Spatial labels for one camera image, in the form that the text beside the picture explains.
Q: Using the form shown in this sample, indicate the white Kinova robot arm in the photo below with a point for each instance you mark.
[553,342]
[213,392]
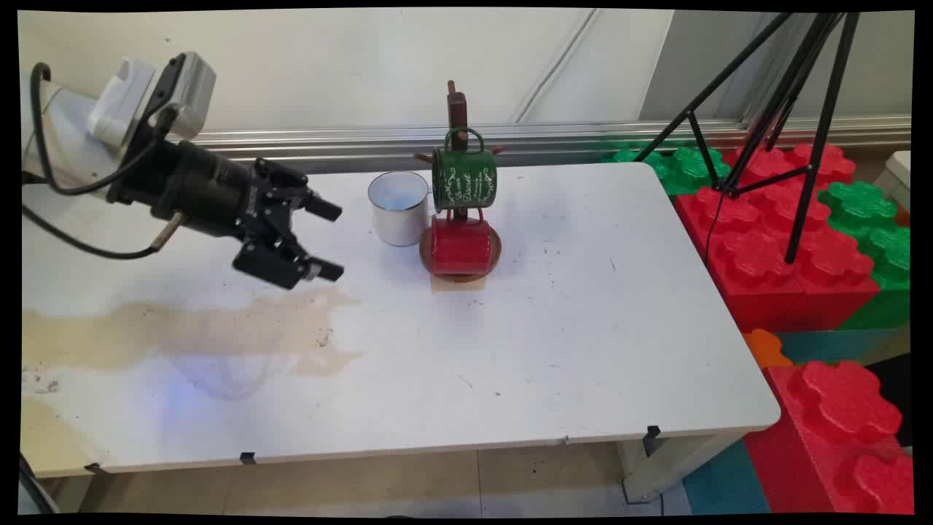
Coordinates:
[62,138]

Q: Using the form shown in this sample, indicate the green foam block, small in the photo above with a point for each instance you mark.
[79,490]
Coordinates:
[689,166]

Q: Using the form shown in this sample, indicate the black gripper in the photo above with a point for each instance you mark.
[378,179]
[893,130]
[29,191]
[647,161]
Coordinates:
[197,189]

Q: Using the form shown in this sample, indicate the brown wooden mug tree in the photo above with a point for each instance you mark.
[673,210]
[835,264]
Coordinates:
[457,109]

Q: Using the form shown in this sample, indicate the white wall conduit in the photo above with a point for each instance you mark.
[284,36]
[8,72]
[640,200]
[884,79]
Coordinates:
[557,65]

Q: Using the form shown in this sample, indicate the black tripod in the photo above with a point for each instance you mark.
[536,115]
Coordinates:
[822,138]

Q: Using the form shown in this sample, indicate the red enamel mug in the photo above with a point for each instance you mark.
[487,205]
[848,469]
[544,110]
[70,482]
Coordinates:
[459,244]

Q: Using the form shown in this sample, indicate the teal floor mat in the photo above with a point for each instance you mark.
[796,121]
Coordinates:
[725,481]

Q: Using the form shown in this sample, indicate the green foam block, large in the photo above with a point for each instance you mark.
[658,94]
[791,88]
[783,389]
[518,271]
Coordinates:
[871,219]

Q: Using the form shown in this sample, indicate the white table leg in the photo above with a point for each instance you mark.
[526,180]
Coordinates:
[670,467]

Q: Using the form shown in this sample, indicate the orange foam piece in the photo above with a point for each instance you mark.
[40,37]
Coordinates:
[767,348]

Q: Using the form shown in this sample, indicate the green enamel mug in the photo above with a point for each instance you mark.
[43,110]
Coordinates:
[466,175]

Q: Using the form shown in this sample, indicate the black table edge clip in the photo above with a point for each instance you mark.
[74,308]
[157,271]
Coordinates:
[95,467]
[651,436]
[248,458]

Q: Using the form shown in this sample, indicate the white enamel mug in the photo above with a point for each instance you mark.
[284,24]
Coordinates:
[397,215]

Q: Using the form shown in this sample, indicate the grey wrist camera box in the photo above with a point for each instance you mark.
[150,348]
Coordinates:
[164,87]

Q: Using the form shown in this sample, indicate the aluminium wall rail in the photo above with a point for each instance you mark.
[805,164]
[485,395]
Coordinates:
[583,135]

